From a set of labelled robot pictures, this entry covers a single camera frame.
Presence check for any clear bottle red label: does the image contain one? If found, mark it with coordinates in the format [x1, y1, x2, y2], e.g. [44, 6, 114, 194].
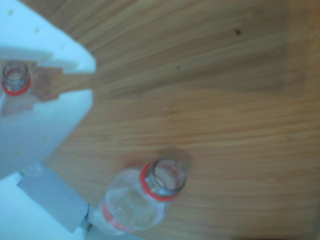
[0, 59, 33, 117]

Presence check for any clear bottle Coca-Cola logo label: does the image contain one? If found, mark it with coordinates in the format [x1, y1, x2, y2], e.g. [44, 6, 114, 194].
[97, 157, 188, 237]

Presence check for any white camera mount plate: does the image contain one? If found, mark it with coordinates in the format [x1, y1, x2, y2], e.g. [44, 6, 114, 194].
[0, 162, 92, 240]

